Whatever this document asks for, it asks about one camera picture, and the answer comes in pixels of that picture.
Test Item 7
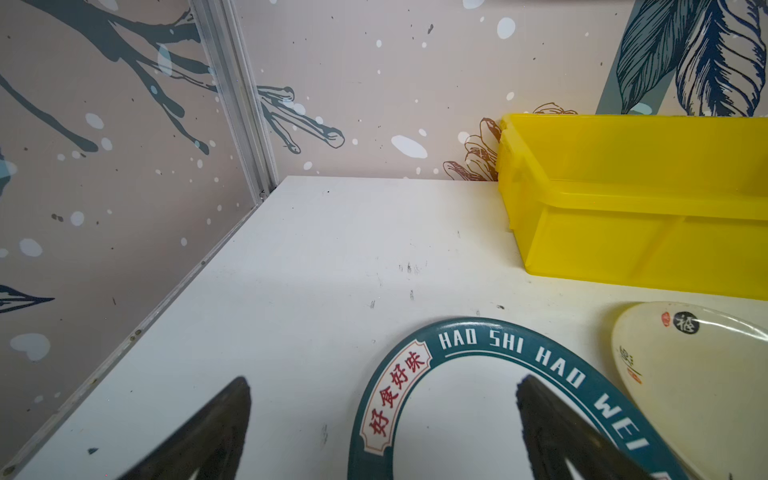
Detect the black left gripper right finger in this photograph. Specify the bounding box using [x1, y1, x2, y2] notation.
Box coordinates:
[516, 375, 650, 480]

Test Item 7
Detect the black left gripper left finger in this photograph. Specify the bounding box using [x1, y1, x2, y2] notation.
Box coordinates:
[122, 376, 252, 479]

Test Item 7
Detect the yellow plastic bin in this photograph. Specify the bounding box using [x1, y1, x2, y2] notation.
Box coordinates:
[496, 114, 767, 300]

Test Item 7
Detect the large green rim lettered plate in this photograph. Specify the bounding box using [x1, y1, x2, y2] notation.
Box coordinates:
[347, 318, 685, 479]

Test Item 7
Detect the cream plate with characters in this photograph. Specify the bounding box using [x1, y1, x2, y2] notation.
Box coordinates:
[611, 302, 767, 479]

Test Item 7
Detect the aluminium frame post left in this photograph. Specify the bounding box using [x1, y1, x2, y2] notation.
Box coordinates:
[190, 0, 279, 205]

